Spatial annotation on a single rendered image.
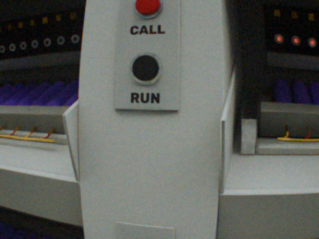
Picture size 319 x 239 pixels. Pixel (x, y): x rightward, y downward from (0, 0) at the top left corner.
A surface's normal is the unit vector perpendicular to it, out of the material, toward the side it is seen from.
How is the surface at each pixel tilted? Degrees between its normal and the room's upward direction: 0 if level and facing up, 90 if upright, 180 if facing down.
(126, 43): 90
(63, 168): 22
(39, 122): 112
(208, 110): 90
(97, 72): 90
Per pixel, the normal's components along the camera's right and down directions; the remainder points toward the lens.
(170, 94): -0.25, 0.05
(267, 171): -0.07, -0.91
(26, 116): -0.24, 0.42
